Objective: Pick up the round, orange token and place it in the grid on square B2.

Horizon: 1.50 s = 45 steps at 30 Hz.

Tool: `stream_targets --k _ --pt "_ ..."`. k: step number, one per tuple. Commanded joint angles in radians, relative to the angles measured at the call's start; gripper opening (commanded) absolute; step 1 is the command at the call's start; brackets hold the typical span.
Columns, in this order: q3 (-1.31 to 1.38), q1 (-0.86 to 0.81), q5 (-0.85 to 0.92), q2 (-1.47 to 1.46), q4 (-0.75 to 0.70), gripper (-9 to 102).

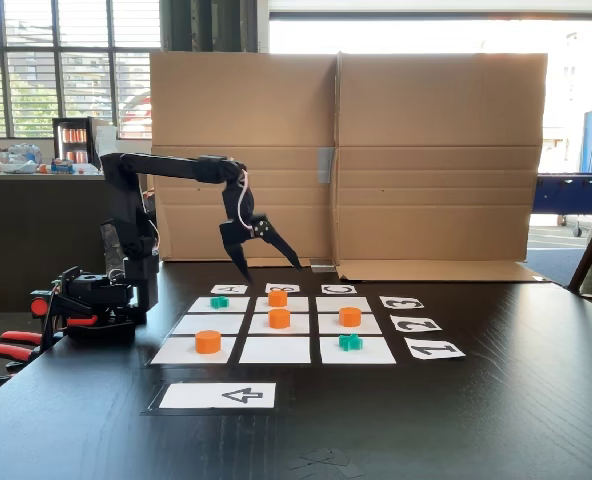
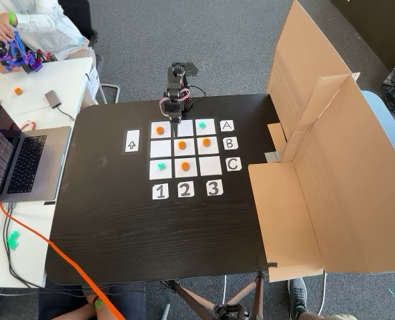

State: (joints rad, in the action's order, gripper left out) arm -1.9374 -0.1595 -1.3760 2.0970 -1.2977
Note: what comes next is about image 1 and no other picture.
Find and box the white paper grid square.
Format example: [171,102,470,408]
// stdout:
[171,313,246,335]
[315,296,373,313]
[248,313,311,335]
[238,336,312,365]
[319,336,397,365]
[317,313,383,335]
[150,336,237,365]
[253,296,310,313]
[188,296,251,313]

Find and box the paper sheet number 3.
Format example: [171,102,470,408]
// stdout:
[379,295,425,310]

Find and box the white arrow paper sheet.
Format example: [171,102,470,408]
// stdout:
[158,382,277,410]

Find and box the paper sheet number 2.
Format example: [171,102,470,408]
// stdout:
[389,314,443,333]

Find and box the large brown cardboard screen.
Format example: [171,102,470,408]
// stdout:
[149,49,552,284]

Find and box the black mini fridge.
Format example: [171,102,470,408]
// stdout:
[52,117,102,169]

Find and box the paper sheet number 1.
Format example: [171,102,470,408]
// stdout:
[403,337,466,360]

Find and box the black clamp with red lever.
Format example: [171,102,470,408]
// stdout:
[29,289,100,346]

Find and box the dark green curtain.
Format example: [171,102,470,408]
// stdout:
[168,0,258,52]

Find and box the dark brown counter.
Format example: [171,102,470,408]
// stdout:
[0,172,112,314]

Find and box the pack of water bottles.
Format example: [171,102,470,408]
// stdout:
[8,143,43,166]

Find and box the red-handled spring clamp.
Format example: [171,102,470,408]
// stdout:
[0,329,47,389]

